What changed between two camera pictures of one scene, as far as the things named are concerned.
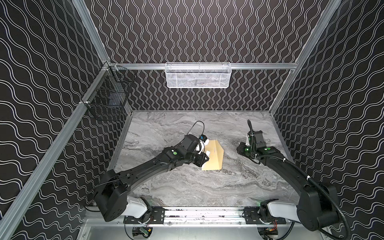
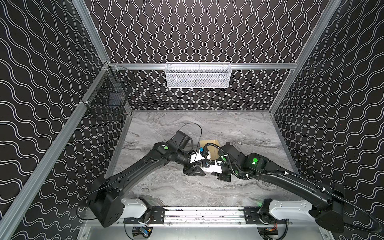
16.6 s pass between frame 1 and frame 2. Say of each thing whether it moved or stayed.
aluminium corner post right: stayed
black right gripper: moved
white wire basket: stayed
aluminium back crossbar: stayed
